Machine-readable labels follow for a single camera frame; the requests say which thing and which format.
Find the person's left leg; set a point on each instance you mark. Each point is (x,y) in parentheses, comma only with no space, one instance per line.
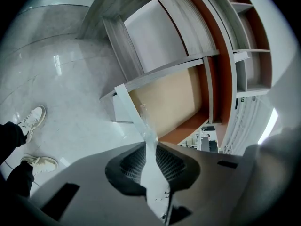
(11,133)

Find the person's left shoe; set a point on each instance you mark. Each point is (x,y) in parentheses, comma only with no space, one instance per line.
(34,119)

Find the white paper strip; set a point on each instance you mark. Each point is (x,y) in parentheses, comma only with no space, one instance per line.
(154,180)

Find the grey wooden desk with hutch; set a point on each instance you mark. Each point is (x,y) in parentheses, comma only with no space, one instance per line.
(122,39)

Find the tan wooden drawer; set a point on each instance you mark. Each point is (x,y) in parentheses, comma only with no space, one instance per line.
(169,98)

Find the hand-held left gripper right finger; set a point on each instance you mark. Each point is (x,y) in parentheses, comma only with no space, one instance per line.
(211,185)

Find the person's right leg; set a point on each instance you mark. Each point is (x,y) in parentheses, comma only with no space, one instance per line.
(20,180)

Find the person's shoe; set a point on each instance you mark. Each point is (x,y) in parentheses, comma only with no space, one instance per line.
(43,165)
(34,119)

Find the person's leg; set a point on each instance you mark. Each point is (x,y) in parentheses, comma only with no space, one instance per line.
(11,133)
(20,180)

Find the person's right shoe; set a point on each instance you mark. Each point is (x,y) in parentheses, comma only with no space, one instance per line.
(43,165)

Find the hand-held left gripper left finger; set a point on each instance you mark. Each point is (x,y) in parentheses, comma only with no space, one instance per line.
(94,187)

